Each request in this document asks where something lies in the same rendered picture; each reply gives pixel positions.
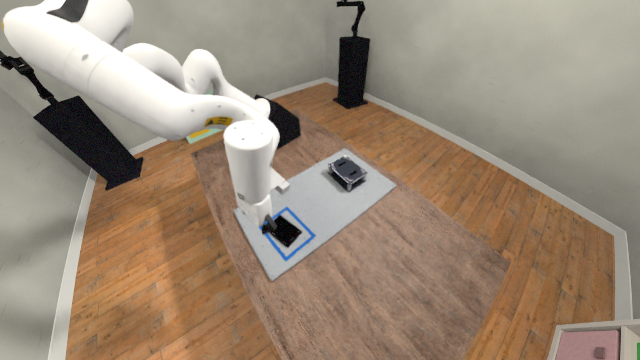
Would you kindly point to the blue tape rectangle outline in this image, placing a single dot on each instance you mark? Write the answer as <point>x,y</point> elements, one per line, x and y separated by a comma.
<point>301,246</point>

